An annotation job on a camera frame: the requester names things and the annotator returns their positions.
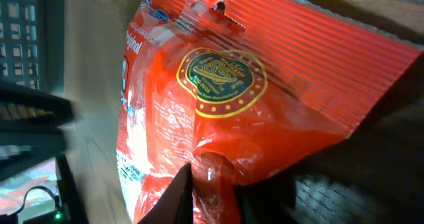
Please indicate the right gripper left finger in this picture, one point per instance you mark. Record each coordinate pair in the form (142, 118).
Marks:
(175, 206)

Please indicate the grey plastic shopping basket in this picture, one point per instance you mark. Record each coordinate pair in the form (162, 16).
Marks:
(32, 44)

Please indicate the red snack bag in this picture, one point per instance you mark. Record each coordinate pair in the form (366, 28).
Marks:
(240, 90)

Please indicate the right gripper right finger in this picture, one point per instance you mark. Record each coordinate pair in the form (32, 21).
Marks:
(263, 202)

